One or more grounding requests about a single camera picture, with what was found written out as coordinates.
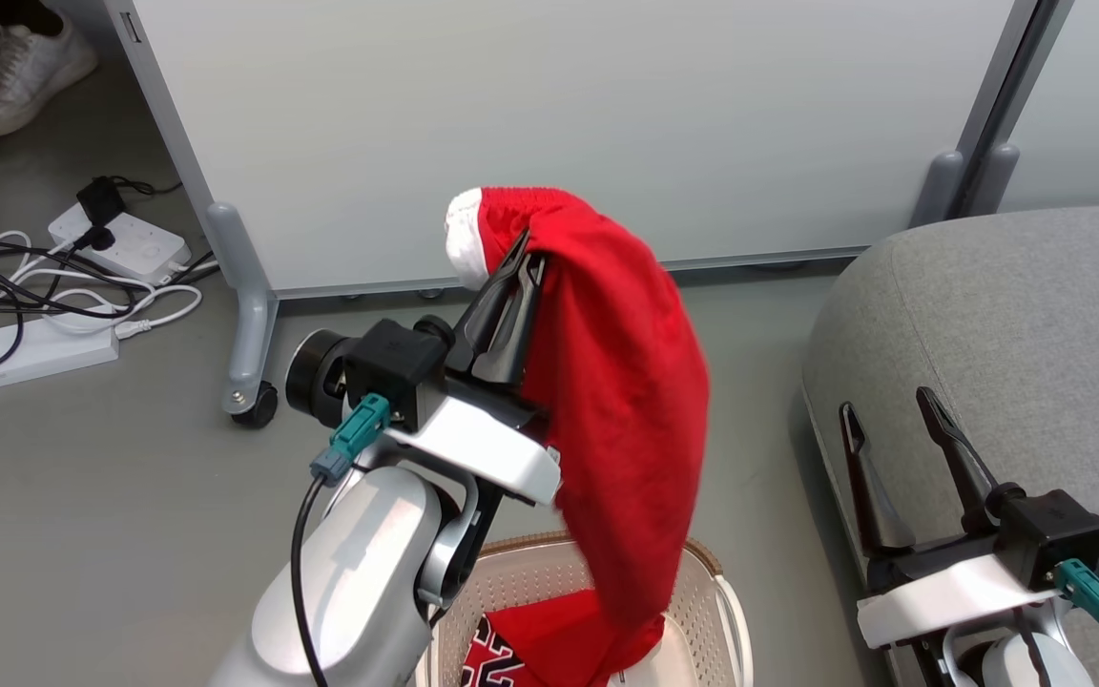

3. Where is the teal left camera connector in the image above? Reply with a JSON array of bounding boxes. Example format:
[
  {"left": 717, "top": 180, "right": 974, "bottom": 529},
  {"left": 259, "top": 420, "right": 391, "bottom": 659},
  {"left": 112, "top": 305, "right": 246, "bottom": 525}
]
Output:
[{"left": 310, "top": 392, "right": 392, "bottom": 487}]

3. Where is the red jersey with black print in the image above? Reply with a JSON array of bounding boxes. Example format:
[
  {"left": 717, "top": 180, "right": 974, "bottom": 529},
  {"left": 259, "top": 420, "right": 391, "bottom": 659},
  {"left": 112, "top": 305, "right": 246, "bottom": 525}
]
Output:
[{"left": 462, "top": 590, "right": 627, "bottom": 687}]

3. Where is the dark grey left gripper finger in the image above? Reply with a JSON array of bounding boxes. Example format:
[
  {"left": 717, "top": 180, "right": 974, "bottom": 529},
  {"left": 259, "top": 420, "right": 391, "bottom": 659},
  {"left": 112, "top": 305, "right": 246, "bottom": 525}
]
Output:
[
  {"left": 449, "top": 229, "right": 530, "bottom": 375},
  {"left": 471, "top": 254, "right": 548, "bottom": 387}
]

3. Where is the black caster wheel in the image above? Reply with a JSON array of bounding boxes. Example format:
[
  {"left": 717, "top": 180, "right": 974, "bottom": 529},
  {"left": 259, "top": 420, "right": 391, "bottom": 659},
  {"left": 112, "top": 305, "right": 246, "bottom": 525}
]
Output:
[{"left": 229, "top": 381, "right": 280, "bottom": 429}]

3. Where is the beige perforated laundry basket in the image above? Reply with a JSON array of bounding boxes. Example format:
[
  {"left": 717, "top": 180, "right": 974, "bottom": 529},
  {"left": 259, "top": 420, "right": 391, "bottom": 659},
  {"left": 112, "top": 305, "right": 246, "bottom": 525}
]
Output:
[{"left": 414, "top": 532, "right": 757, "bottom": 687}]

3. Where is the grey fabric sofa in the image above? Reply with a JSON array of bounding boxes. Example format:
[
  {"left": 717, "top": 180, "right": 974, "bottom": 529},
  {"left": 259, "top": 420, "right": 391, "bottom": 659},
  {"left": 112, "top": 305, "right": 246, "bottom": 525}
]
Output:
[{"left": 801, "top": 202, "right": 1099, "bottom": 687}]

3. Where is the red garment with white waistband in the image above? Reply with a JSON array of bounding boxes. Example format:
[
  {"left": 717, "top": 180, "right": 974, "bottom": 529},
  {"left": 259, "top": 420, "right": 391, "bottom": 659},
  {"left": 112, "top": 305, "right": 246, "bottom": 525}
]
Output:
[{"left": 445, "top": 186, "right": 711, "bottom": 684}]

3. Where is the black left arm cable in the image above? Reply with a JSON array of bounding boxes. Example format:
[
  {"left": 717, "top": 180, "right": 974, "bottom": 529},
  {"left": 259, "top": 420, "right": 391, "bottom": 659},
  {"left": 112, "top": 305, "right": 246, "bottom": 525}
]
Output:
[{"left": 289, "top": 475, "right": 331, "bottom": 687}]

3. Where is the flat white power strip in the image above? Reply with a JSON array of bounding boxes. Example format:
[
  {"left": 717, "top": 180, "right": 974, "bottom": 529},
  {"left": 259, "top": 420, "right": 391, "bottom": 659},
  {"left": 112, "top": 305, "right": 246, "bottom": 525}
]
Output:
[{"left": 0, "top": 318, "right": 121, "bottom": 390}]

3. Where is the white sneaker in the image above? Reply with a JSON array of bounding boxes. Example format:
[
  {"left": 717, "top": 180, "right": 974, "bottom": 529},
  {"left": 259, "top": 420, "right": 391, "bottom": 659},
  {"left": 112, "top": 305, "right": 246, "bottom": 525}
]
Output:
[{"left": 0, "top": 17, "right": 100, "bottom": 138}]

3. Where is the teal right camera connector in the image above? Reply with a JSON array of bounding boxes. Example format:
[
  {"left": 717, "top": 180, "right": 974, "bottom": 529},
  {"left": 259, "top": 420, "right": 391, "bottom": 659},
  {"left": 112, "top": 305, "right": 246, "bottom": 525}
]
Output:
[{"left": 1053, "top": 559, "right": 1099, "bottom": 651}]

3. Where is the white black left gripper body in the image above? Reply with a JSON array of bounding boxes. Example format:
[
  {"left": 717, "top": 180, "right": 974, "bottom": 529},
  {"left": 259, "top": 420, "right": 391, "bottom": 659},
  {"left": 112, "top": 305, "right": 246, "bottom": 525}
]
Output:
[{"left": 385, "top": 365, "right": 563, "bottom": 507}]

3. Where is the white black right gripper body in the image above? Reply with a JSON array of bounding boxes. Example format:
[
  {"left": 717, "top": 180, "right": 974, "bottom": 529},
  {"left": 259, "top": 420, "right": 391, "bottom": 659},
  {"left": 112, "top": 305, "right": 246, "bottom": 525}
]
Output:
[{"left": 857, "top": 532, "right": 1064, "bottom": 652}]

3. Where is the white power cable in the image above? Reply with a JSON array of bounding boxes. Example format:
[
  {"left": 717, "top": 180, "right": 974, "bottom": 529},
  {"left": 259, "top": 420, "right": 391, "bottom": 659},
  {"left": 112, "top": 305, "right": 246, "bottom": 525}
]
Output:
[{"left": 0, "top": 229, "right": 204, "bottom": 369}]

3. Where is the white power strip with sockets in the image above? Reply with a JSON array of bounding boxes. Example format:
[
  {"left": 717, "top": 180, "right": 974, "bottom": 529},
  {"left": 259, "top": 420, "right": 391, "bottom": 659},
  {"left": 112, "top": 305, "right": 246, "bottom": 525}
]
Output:
[{"left": 47, "top": 211, "right": 194, "bottom": 285}]

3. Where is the wide white partition panel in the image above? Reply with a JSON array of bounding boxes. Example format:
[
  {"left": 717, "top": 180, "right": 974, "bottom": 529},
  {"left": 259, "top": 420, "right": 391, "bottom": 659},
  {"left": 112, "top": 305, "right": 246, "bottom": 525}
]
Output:
[{"left": 103, "top": 0, "right": 1048, "bottom": 417}]

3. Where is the black power adapter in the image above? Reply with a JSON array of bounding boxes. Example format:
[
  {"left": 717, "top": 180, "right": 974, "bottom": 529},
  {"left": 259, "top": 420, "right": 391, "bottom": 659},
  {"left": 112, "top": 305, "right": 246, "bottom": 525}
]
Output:
[{"left": 76, "top": 176, "right": 129, "bottom": 252}]

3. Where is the teal camera connector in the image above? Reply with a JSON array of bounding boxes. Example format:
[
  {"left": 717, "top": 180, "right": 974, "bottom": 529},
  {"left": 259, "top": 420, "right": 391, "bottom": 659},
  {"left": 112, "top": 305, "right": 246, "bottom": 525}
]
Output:
[
  {"left": 310, "top": 392, "right": 392, "bottom": 487},
  {"left": 1053, "top": 559, "right": 1099, "bottom": 651}
]

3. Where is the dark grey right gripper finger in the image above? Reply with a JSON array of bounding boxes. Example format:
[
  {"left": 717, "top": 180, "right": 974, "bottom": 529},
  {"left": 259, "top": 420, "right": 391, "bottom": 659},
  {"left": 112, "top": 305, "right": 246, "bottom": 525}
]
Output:
[
  {"left": 914, "top": 385, "right": 1001, "bottom": 537},
  {"left": 839, "top": 402, "right": 917, "bottom": 562}
]

